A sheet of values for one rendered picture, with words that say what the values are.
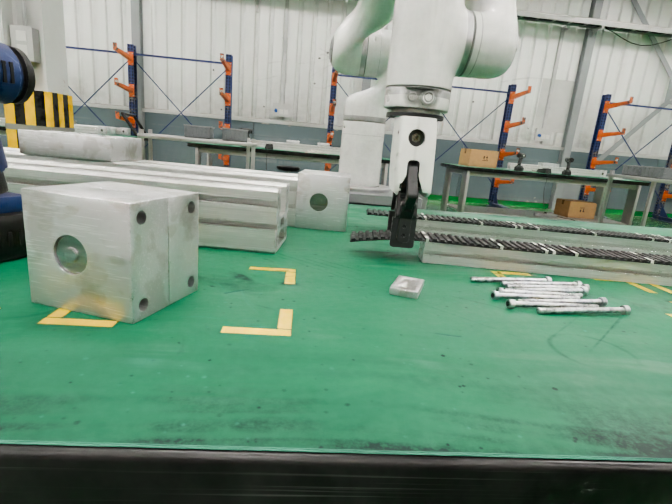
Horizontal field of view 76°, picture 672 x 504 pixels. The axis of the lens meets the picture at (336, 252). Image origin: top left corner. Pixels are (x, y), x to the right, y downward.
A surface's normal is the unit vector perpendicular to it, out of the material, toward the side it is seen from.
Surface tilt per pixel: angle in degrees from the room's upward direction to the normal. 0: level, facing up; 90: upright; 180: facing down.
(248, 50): 90
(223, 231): 90
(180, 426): 0
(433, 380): 0
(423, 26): 90
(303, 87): 90
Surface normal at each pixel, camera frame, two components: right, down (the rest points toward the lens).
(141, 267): 0.96, 0.15
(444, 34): 0.20, 0.26
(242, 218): -0.04, 0.25
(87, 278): -0.26, 0.22
